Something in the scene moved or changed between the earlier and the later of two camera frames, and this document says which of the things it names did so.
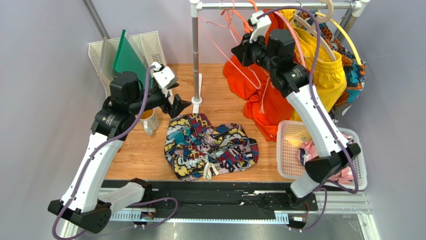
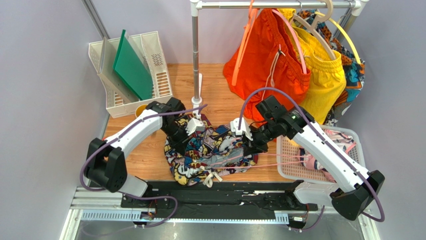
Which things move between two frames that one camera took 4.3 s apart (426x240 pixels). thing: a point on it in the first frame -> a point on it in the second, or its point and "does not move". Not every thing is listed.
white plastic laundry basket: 295,149 does not move
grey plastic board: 107,60 does not move
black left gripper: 176,108 -> 180,145
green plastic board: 127,59 does not move
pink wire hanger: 222,26 -> 261,165
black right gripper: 244,51 -> 254,141
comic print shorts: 196,150 does not move
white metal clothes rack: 196,5 does not move
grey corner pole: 95,19 does not move
